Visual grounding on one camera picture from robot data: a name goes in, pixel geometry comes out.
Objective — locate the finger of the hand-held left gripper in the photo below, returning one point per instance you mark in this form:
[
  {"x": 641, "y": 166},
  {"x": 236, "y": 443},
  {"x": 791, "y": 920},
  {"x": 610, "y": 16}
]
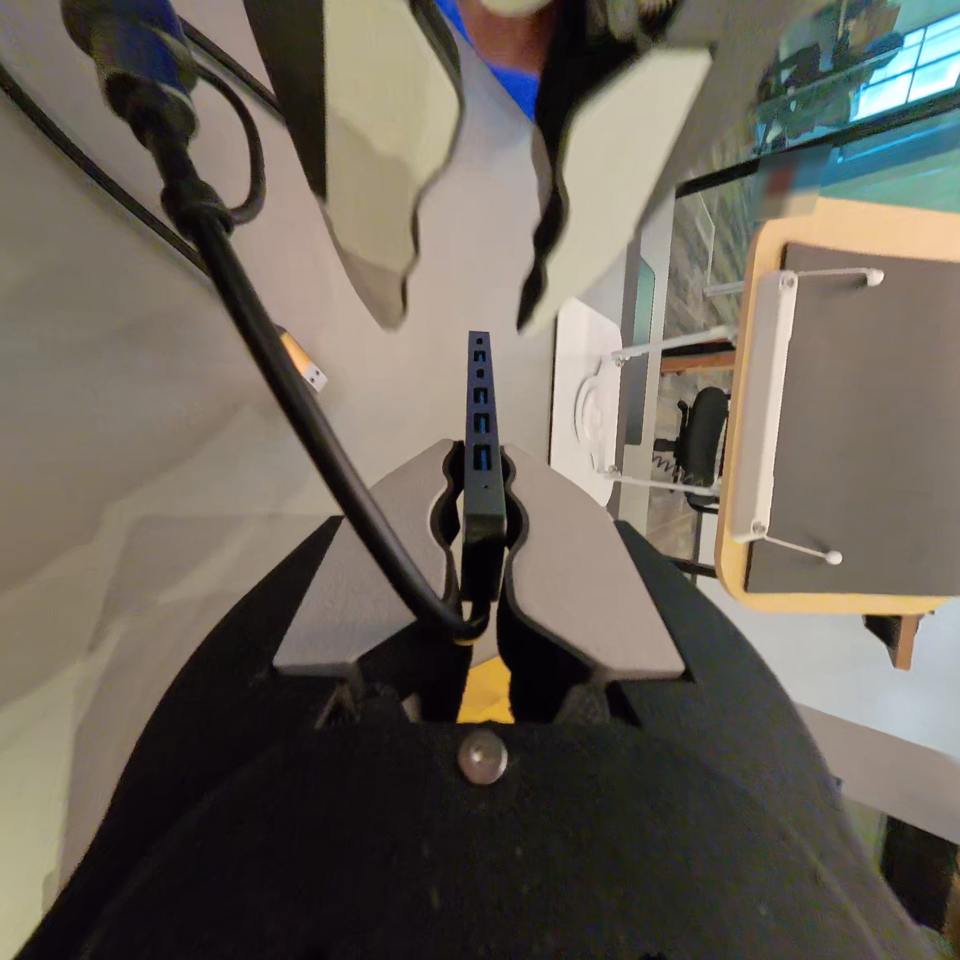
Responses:
[
  {"x": 375, "y": 150},
  {"x": 622, "y": 150}
]

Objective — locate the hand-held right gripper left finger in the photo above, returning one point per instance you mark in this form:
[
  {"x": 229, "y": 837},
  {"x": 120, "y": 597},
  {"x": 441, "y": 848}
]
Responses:
[{"x": 352, "y": 570}]

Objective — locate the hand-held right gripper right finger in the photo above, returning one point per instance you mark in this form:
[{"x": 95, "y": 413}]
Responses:
[{"x": 585, "y": 585}]

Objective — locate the yellow plastic bin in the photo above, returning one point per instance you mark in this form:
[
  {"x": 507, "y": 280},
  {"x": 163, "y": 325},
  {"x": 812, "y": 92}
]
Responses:
[{"x": 484, "y": 694}]

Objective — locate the dark grey usb hub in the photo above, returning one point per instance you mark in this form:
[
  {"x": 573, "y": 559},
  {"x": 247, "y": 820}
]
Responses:
[{"x": 480, "y": 450}]

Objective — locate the blue cloth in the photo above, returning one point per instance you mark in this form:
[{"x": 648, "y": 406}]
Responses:
[{"x": 510, "y": 90}]

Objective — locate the black office chair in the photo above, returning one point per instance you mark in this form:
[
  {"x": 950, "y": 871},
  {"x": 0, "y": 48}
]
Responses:
[{"x": 709, "y": 427}]

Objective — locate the white stand base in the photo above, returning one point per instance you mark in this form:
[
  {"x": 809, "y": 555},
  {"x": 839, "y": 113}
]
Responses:
[{"x": 577, "y": 352}]

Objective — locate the window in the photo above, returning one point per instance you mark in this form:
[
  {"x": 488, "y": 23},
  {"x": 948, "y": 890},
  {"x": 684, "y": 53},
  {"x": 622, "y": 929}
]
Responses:
[{"x": 900, "y": 75}]

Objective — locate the wooden-edged black board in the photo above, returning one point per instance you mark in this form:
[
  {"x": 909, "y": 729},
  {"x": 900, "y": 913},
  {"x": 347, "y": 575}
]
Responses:
[{"x": 862, "y": 420}]

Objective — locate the white bracket bar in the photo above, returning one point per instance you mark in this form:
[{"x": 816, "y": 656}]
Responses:
[{"x": 761, "y": 405}]

